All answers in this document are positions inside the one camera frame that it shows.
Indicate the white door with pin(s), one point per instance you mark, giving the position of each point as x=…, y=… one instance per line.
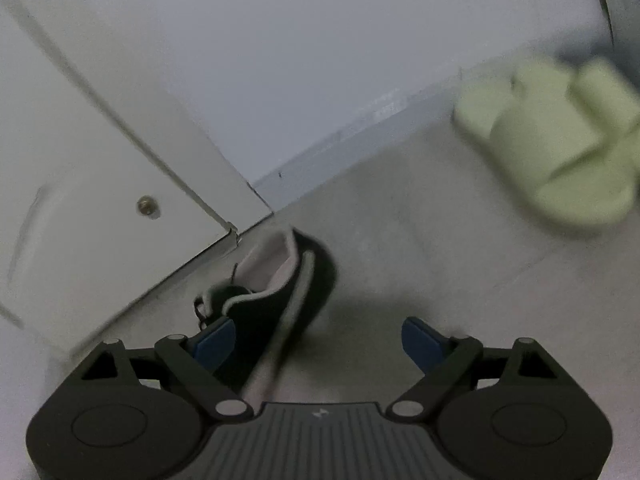
x=100, y=160

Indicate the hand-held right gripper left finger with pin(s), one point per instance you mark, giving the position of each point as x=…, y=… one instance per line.
x=216, y=344

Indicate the round metal door knob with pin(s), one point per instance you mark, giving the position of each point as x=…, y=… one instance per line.
x=148, y=207

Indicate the black sneaker white lining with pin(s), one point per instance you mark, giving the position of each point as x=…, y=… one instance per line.
x=280, y=310

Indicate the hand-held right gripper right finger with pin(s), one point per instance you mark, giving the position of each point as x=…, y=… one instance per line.
x=422, y=342

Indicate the light green slipper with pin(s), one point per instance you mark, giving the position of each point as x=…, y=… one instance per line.
x=605, y=90
x=545, y=145

